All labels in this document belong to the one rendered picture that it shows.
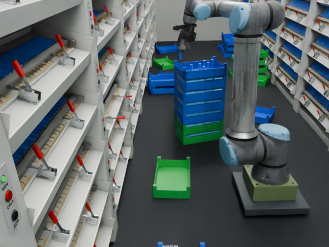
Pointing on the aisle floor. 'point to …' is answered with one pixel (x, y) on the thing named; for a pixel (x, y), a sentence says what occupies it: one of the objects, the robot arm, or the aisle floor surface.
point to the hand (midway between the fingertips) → (180, 49)
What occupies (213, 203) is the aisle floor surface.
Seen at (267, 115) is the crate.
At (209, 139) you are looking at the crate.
